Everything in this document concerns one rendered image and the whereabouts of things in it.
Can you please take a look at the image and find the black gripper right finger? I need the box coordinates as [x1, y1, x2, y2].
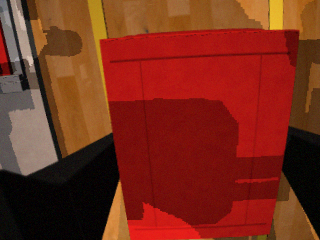
[282, 126, 320, 239]

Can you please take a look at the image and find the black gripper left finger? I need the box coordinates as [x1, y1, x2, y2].
[0, 133, 120, 240]

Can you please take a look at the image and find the yellow rectangular outline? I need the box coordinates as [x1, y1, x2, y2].
[88, 0, 283, 240]

